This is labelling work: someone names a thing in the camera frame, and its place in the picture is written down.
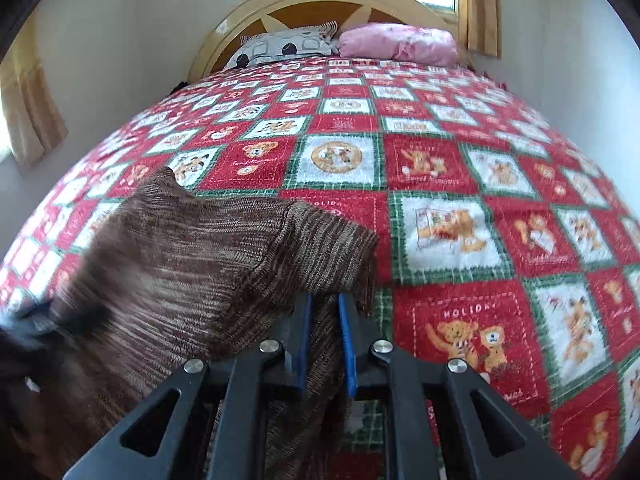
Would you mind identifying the pink pillow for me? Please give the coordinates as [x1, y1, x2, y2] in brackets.
[339, 22, 459, 67]

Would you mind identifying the beige side window curtain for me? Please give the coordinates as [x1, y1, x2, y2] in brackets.
[0, 10, 69, 167]

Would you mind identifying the yellow headboard window curtain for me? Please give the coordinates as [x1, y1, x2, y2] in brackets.
[457, 0, 502, 59]

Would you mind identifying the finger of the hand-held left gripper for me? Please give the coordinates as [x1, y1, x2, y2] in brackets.
[7, 305, 110, 350]

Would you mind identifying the grey patterned pillow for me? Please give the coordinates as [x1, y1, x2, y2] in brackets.
[223, 21, 340, 71]

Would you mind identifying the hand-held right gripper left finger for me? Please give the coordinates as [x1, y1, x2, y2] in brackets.
[61, 293, 314, 480]

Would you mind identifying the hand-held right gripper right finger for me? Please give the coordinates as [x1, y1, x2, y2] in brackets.
[338, 293, 579, 480]

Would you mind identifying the brown knitted sweater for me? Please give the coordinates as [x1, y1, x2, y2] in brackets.
[30, 166, 381, 480]

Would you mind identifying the yellow wooden headboard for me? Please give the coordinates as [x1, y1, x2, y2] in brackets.
[187, 0, 473, 83]

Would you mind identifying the red checkered printed blanket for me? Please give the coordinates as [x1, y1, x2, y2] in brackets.
[0, 57, 640, 480]

